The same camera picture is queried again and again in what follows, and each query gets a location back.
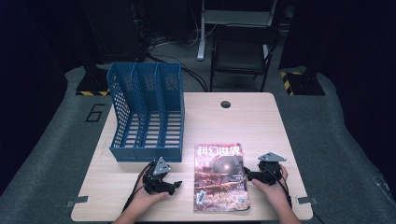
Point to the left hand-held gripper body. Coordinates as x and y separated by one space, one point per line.
155 180

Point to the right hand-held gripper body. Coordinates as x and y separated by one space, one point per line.
269 174

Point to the blue plastic file rack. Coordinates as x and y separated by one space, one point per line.
146 153

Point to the glossy red-brown cover magazine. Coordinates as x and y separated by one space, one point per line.
221 186

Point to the person's right hand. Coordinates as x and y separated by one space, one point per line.
275 194

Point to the person's left hand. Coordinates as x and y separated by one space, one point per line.
146 200

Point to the grey tape strip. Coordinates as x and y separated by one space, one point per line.
76 201
306 200

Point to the black striped stand base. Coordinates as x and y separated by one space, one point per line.
91 84
303 84

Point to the black folding chair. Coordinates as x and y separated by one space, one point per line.
238 56

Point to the black cabinet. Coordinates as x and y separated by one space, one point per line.
112 31

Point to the white metal desk frame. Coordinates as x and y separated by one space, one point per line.
236 17

